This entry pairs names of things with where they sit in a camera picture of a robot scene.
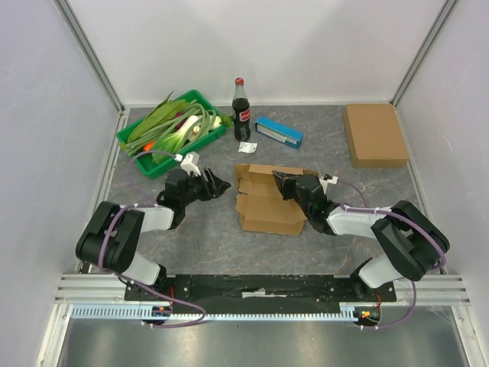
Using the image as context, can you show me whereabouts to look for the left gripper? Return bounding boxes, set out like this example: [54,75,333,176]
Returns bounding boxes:
[180,167,231,206]

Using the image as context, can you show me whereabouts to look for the small cardboard box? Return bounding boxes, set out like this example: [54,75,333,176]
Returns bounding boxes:
[235,164,319,235]

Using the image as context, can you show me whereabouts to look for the large cardboard box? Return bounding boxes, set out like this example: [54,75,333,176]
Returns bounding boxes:
[343,103,410,169]

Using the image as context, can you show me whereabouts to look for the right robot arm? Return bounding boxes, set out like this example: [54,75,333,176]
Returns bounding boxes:
[273,171,450,301]

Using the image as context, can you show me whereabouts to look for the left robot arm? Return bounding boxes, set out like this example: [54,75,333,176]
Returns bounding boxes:
[75,168,231,300]

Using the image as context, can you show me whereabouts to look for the blue rectangular box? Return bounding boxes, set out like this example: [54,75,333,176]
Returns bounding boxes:
[254,116,303,149]

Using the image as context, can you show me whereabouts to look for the bok choy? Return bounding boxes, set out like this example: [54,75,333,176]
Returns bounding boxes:
[152,115,201,164]

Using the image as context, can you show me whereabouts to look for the long green beans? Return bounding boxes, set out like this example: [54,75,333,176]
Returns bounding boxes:
[120,100,221,156]

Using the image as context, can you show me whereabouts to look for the green plastic tray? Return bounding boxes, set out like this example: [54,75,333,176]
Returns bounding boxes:
[117,89,232,179]

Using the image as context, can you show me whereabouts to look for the cola glass bottle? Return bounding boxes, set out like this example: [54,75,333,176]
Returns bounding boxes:
[232,77,251,141]

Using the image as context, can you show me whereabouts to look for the orange carrot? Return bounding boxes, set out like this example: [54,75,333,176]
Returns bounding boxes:
[143,141,155,152]

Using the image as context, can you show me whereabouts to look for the large green leaf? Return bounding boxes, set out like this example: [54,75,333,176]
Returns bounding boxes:
[127,93,188,143]

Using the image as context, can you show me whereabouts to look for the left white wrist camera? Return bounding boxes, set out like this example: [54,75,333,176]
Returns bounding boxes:
[174,151,201,177]

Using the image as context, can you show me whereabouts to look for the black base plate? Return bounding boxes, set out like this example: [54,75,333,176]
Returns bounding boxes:
[124,273,398,307]

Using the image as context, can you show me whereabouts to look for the blue slotted cable duct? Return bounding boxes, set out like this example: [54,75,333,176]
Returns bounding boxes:
[70,302,364,321]

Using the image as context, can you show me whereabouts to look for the aluminium frame rail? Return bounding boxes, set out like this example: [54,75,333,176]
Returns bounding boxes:
[51,0,127,115]

